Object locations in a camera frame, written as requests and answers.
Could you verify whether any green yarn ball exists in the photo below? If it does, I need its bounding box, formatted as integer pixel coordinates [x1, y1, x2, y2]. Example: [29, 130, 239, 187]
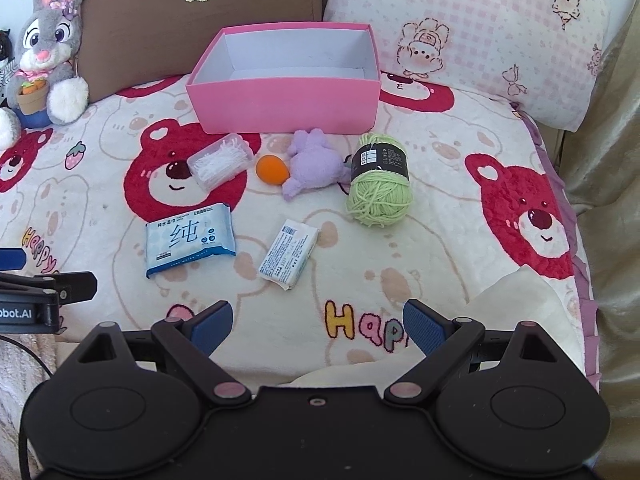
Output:
[347, 132, 415, 227]

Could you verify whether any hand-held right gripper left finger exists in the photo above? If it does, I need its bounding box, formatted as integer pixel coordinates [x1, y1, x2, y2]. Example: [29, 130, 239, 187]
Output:
[65, 301, 252, 408]

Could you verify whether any red bear printed blanket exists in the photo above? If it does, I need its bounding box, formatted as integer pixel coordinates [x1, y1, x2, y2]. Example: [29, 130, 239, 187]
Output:
[0, 72, 601, 396]

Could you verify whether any black and white object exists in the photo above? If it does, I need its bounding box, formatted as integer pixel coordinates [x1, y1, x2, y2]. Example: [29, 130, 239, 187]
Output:
[0, 27, 13, 108]

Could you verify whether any purple plush toy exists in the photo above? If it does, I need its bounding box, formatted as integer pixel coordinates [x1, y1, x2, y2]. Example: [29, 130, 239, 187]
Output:
[281, 129, 351, 202]

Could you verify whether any orange makeup sponge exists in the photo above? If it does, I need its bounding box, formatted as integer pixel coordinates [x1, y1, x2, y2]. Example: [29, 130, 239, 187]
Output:
[256, 155, 291, 184]

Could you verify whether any black cable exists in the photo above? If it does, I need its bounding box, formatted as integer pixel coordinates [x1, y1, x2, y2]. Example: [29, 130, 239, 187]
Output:
[0, 334, 53, 480]

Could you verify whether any brown embroidered pillow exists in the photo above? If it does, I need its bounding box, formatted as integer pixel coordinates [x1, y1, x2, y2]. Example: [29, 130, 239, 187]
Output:
[75, 0, 326, 103]

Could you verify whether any grey rabbit plush toy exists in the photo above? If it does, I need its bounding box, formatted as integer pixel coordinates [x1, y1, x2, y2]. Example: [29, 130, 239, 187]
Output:
[0, 0, 97, 150]

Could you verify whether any pink cardboard box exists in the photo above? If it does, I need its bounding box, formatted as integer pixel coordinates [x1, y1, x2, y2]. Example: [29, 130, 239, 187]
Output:
[185, 22, 383, 136]

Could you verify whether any blue wet wipes pack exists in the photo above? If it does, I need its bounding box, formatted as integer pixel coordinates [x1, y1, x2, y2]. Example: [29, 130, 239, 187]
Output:
[145, 203, 237, 279]

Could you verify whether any small white labelled packet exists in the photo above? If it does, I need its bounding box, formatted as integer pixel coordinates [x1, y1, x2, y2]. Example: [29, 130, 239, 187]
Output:
[257, 219, 320, 291]

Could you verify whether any white cotton swabs bag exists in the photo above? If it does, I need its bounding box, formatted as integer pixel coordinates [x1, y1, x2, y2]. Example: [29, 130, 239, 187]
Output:
[186, 132, 253, 192]

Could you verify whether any beige shiny fabric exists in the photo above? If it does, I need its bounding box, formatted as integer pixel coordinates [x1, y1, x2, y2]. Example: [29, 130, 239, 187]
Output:
[550, 20, 640, 480]

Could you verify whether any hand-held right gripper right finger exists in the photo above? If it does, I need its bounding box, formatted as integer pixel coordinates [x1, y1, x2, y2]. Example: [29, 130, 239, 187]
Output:
[384, 299, 576, 408]

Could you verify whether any pale pink fleece blanket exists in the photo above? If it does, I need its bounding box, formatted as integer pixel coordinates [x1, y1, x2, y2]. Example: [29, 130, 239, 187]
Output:
[0, 332, 68, 480]

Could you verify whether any pink checked bunny pillow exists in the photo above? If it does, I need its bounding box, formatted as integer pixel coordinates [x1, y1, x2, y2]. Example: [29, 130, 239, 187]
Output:
[322, 0, 613, 133]

